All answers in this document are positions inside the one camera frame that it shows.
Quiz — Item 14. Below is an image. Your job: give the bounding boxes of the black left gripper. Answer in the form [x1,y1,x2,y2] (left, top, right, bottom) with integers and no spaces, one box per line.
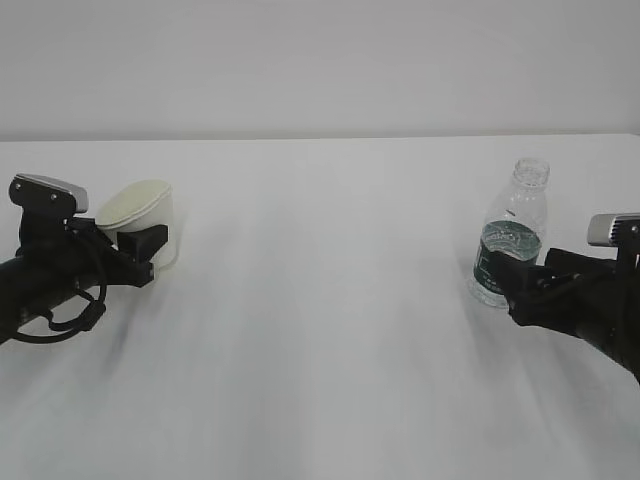
[15,214,168,296]

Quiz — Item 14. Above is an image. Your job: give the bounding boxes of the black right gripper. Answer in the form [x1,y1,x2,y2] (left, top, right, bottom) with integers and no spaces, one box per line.
[488,248,639,350]

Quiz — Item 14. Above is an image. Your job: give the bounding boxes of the white paper cup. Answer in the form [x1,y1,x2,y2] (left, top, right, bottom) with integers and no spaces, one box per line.
[95,179,177,270]

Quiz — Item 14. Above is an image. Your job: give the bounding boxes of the clear green-label water bottle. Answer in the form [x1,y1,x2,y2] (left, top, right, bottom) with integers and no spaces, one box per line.
[467,158,550,309]

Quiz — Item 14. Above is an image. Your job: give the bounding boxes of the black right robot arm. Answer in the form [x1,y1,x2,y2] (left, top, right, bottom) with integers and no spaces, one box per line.
[489,248,639,377]

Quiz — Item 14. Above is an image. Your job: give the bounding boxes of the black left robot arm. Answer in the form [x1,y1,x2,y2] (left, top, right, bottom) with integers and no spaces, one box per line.
[1,215,169,345]

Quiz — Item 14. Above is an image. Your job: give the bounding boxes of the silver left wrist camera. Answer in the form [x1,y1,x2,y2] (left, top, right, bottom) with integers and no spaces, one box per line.
[8,173,89,219]

